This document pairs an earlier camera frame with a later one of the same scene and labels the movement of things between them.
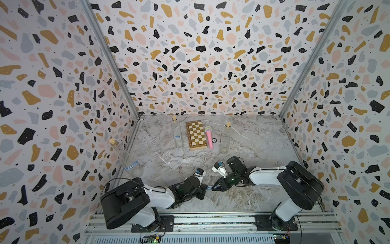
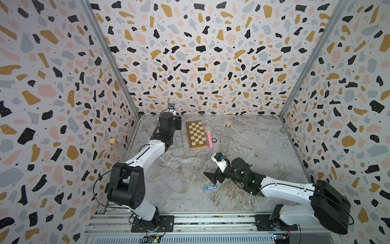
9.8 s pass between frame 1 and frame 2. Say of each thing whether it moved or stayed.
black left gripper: moved
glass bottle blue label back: stayed
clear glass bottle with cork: stayed
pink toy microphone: stayed
